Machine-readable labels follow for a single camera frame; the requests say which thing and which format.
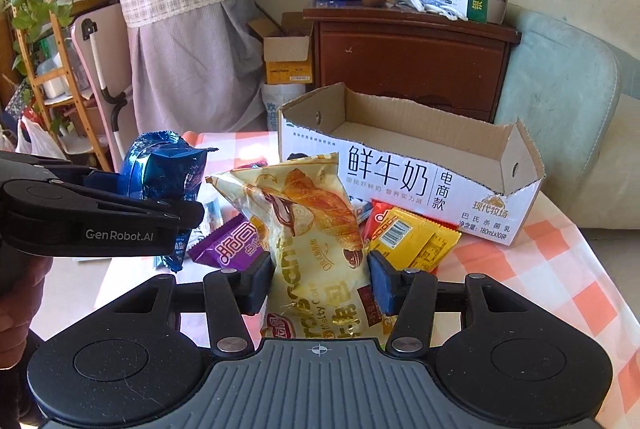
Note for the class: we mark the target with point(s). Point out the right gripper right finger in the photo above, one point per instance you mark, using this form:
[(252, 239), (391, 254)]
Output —
[(409, 295)]

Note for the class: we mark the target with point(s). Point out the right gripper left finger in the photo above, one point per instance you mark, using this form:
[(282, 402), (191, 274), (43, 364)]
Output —
[(229, 295)]

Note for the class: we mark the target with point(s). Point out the purple noodle snack bag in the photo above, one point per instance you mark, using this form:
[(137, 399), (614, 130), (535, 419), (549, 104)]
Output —
[(234, 246)]

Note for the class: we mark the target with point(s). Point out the yellow waffle packet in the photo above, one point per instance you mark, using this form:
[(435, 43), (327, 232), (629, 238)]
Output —
[(408, 241)]

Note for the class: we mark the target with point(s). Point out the red noodle snack bag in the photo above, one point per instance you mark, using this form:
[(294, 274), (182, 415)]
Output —
[(375, 218)]

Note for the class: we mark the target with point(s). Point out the cream croissant bag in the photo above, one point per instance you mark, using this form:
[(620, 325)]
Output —
[(320, 287)]

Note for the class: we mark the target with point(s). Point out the blue foil snack bag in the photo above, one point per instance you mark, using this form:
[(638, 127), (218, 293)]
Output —
[(161, 166)]

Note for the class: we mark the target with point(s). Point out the white milk carton tray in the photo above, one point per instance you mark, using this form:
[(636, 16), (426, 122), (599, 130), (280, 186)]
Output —
[(476, 176)]

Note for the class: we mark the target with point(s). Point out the person's left hand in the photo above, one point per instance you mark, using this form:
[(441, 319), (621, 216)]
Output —
[(18, 307)]

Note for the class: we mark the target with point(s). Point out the white plastic bag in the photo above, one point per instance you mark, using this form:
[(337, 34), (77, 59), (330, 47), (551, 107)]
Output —
[(33, 140)]

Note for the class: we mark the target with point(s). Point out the pink checkered tablecloth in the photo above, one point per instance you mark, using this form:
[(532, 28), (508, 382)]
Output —
[(550, 263)]

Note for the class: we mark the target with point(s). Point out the pink folding chair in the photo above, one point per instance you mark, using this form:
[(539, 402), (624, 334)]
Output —
[(101, 41)]

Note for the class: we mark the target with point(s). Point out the white plastic sack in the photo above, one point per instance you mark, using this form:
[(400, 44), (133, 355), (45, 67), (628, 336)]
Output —
[(274, 96)]

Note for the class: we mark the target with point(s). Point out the beige sofa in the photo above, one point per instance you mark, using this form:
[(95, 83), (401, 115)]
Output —
[(604, 195)]

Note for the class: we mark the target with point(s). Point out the wooden plant shelf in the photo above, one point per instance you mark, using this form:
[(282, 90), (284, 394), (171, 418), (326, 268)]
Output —
[(59, 90)]

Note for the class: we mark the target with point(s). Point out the dark wooden cabinet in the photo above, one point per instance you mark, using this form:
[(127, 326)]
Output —
[(392, 51)]

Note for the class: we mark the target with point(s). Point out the open cardboard box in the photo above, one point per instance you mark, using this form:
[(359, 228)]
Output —
[(286, 48)]

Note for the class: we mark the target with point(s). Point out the light blue sofa cushion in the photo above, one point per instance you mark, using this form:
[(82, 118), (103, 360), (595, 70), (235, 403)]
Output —
[(563, 84)]

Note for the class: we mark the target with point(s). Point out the white cloth gloves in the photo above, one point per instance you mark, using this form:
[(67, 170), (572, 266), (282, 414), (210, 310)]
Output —
[(434, 7)]

